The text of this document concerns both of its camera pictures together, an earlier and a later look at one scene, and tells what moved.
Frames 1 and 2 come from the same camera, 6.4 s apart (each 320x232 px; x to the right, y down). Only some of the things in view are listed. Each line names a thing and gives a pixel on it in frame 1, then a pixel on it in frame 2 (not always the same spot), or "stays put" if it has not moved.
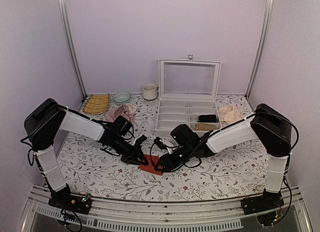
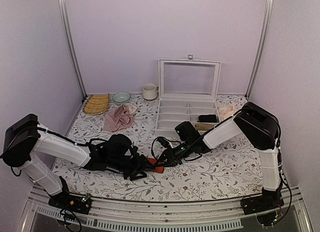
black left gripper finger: x=140 y=162 -> x=133 y=176
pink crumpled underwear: x=126 y=110 stays put
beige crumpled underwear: x=230 y=114 stays put
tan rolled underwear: x=204 y=127 stays put
